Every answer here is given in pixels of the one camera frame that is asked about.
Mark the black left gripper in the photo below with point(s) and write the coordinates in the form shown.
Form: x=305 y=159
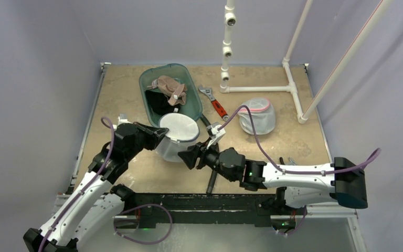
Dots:
x=154 y=140

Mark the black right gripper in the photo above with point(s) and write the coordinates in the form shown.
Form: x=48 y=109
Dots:
x=201 y=156

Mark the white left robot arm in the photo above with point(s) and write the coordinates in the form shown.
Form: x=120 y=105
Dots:
x=104 y=170

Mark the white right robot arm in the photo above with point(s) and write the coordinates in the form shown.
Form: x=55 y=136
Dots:
x=340 y=181

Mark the beige bra in basin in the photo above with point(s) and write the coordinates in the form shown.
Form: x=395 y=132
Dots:
x=174 y=90

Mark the small pink-zip mesh bag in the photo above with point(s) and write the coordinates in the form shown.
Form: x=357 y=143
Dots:
x=262 y=114

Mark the black garment in basin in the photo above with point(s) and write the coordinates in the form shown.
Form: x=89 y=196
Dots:
x=158 y=102

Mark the teal plastic basin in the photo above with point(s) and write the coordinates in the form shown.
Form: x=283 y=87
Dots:
x=193 y=107

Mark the small metal clamp tool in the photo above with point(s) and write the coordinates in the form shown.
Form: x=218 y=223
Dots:
x=289 y=162

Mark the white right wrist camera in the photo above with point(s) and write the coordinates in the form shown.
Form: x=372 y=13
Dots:
x=216 y=132

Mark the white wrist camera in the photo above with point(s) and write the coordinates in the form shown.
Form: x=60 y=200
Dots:
x=122 y=118
x=216 y=132

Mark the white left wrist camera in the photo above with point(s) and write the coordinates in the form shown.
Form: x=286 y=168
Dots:
x=122 y=118

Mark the red-handled adjustable wrench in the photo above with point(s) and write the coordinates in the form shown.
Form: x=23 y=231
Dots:
x=217 y=106

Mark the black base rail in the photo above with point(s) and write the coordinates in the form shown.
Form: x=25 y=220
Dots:
x=259 y=210

